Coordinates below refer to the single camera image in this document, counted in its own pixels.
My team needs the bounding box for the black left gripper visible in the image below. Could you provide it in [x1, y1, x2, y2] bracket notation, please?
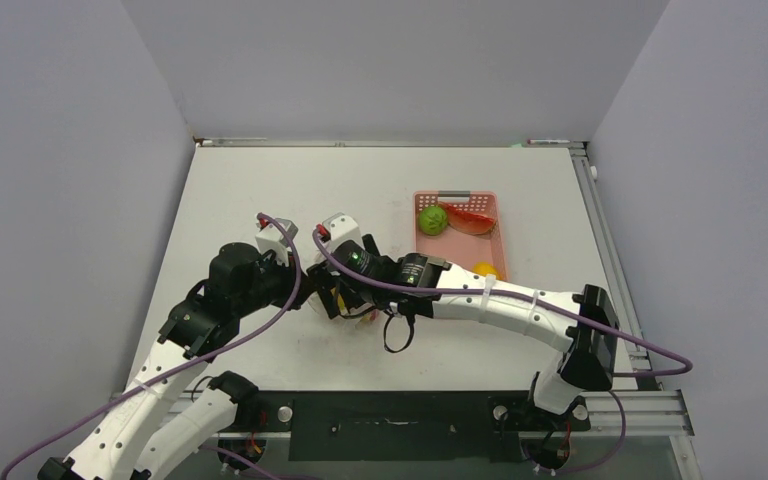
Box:
[233, 248, 318, 317]

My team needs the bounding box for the clear dotted zip top bag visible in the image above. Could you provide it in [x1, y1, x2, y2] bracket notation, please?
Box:
[306, 294, 384, 330]

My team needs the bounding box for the green toy apple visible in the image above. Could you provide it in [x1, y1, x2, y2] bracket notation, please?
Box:
[417, 205, 448, 236]

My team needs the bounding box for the yellow toy lemon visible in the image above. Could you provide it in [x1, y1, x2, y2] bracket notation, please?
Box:
[472, 262, 504, 280]

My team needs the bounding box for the yellow toy bell pepper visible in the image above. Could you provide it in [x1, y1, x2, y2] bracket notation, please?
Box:
[334, 291, 346, 316]

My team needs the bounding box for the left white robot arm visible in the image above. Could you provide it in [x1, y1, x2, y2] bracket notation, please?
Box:
[37, 239, 304, 479]

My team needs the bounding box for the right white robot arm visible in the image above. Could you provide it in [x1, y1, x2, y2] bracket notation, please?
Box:
[313, 233, 618, 428]

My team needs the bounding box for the pink perforated plastic basket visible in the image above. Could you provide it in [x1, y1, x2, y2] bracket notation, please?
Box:
[413, 191, 509, 280]

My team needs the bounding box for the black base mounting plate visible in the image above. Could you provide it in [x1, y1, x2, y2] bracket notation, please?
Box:
[218, 391, 591, 463]

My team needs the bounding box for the red watermelon slice toy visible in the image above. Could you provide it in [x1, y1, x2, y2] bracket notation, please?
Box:
[438, 203, 496, 236]

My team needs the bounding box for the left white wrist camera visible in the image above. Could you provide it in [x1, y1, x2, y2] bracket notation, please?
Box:
[255, 216, 298, 267]

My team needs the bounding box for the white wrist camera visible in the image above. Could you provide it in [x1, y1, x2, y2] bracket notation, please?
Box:
[255, 216, 298, 267]
[314, 212, 363, 253]

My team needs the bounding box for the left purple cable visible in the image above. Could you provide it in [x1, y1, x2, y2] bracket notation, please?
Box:
[0, 212, 304, 480]

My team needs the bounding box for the purple cable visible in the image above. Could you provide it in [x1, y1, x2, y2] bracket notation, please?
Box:
[311, 228, 694, 379]
[0, 212, 304, 480]

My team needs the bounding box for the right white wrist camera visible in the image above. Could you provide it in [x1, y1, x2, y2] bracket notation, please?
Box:
[314, 212, 363, 253]

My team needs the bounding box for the black looped cable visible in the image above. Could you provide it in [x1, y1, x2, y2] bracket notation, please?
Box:
[382, 311, 417, 354]

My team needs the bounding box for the aluminium table edge rail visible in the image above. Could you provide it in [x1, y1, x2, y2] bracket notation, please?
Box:
[569, 142, 642, 337]

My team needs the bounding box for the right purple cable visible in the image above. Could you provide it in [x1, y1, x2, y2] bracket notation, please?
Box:
[311, 228, 694, 379]

